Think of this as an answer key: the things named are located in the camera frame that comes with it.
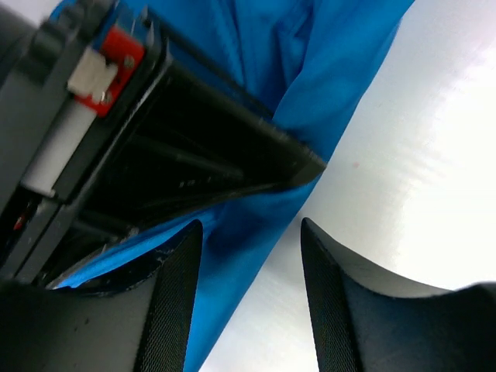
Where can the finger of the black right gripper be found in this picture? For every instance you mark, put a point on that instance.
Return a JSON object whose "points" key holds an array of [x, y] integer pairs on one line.
{"points": [[198, 140]]}

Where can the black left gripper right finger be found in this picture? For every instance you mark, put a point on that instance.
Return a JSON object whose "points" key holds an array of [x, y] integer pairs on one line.
{"points": [[367, 318]]}

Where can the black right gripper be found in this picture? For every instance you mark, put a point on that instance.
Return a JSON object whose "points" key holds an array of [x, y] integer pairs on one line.
{"points": [[70, 88]]}

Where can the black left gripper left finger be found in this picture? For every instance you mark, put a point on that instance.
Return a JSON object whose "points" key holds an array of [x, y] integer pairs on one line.
{"points": [[134, 318]]}

